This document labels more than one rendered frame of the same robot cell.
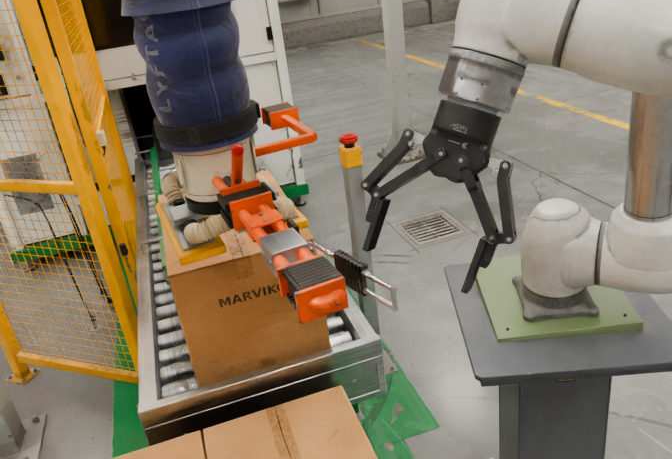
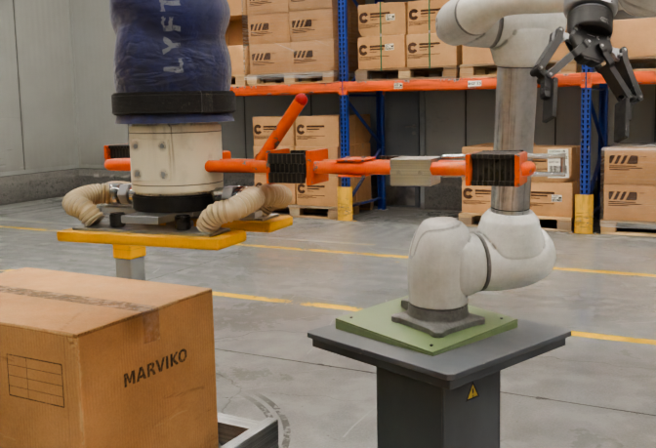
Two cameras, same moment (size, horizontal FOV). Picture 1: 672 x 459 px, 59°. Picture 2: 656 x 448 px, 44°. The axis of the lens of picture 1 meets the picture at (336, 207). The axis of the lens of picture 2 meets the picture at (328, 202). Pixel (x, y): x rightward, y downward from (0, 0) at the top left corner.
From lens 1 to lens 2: 1.20 m
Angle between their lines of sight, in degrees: 47
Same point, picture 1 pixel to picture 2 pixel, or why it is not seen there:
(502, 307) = (407, 336)
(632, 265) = (515, 256)
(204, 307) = (108, 386)
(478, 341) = (416, 359)
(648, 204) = (519, 198)
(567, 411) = (474, 435)
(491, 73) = not seen: outside the picture
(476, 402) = not seen: outside the picture
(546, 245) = (448, 252)
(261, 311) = (162, 393)
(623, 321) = (505, 321)
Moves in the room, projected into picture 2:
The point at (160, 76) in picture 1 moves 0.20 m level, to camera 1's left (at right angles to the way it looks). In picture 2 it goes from (172, 31) to (63, 25)
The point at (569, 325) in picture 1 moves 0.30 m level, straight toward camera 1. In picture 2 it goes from (472, 332) to (546, 367)
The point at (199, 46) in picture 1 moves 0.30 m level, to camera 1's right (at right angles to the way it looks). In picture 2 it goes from (221, 4) to (336, 15)
